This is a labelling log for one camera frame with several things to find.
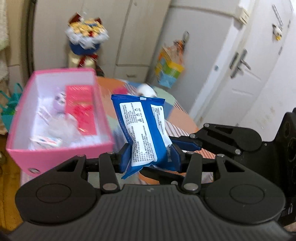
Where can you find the metal door handle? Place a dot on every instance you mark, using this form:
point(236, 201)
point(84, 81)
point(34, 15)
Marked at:
point(237, 62)

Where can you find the white tube package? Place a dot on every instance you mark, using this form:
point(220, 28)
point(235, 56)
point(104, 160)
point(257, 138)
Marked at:
point(40, 138)

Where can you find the white panda plush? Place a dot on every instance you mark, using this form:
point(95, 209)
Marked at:
point(146, 91)

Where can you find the pink cardboard box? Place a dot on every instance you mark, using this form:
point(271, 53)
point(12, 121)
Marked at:
point(40, 91)

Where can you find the colourful paper gift bag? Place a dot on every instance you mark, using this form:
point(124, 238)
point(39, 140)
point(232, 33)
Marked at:
point(170, 62)

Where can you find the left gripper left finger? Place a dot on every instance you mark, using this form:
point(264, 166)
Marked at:
point(112, 163)

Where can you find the blue wet wipes pack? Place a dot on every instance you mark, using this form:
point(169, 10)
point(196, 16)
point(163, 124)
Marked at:
point(142, 121)

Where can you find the white mesh bath pouf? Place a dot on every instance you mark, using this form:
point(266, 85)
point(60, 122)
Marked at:
point(65, 128)

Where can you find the blue wrapped flower bouquet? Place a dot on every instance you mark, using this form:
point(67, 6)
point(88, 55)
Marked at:
point(85, 38)

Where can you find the teal bag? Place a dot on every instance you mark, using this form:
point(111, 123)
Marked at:
point(9, 109)

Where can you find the beige wardrobe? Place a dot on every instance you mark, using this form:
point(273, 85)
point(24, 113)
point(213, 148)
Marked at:
point(118, 36)

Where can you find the red greeting card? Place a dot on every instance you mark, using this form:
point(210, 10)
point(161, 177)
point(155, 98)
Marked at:
point(80, 105)

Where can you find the purple plush toy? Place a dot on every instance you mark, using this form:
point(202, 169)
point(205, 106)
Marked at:
point(59, 102)

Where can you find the white door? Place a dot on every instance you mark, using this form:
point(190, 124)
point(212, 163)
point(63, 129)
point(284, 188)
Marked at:
point(238, 44)

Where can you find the pink fluffy ball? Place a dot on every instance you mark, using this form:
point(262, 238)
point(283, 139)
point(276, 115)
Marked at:
point(121, 90)

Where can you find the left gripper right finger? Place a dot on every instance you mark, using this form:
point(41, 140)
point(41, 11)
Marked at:
point(191, 165)

